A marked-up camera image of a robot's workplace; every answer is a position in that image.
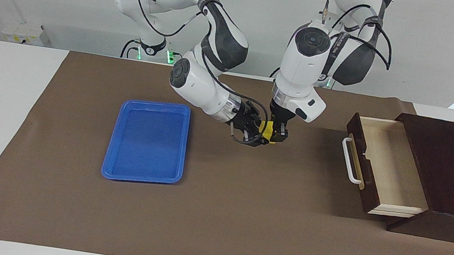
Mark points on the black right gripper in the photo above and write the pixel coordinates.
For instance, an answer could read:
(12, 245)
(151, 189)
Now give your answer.
(244, 119)

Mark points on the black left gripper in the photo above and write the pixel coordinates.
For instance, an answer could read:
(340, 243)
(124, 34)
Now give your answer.
(280, 114)

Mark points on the yellow cube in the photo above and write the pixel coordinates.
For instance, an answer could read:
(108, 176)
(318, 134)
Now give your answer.
(267, 130)

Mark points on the wooden drawer with dark front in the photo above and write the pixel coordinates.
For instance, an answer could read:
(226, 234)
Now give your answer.
(399, 180)

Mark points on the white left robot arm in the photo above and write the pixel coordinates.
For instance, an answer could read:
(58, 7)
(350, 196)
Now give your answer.
(303, 67)

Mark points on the brown table mat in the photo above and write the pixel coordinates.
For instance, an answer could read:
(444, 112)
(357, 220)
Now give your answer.
(240, 219)

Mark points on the blue plastic tray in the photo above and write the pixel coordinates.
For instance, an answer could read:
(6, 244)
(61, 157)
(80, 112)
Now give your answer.
(148, 142)

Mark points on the dark wooden cabinet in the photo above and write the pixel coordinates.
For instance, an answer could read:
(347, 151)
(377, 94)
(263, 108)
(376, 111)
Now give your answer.
(450, 170)

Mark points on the white power box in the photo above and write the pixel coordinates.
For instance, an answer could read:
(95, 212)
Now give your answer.
(20, 33)

